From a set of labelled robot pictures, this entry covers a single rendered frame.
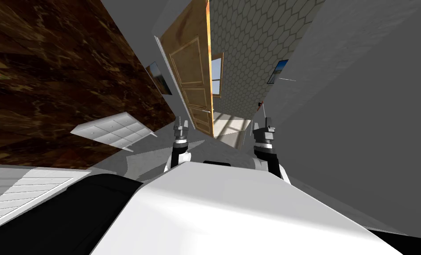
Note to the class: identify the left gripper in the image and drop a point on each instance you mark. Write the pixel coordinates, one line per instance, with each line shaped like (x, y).
(180, 134)

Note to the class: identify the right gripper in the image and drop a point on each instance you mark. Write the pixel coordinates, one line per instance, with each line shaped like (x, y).
(263, 136)

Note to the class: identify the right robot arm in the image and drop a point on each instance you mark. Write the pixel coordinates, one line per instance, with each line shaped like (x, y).
(269, 159)

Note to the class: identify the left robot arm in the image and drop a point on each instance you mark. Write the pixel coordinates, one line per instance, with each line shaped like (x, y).
(61, 219)

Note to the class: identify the brown wooden door leaf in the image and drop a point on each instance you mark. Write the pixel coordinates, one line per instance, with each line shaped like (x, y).
(191, 71)

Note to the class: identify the white chest of drawers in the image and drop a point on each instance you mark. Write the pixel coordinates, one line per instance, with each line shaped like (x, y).
(113, 131)

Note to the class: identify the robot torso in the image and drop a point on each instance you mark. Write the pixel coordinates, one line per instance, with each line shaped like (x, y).
(231, 212)

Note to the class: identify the white slatted cabinet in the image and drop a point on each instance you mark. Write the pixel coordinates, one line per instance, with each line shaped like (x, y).
(22, 193)

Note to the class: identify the dark framed wall picture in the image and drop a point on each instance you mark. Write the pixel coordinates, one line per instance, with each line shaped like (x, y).
(159, 78)

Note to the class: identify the blue framed wall picture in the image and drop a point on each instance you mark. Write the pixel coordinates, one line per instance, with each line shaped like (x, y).
(278, 71)

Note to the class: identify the window with wooden frame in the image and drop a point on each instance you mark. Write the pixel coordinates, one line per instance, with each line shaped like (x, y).
(216, 76)

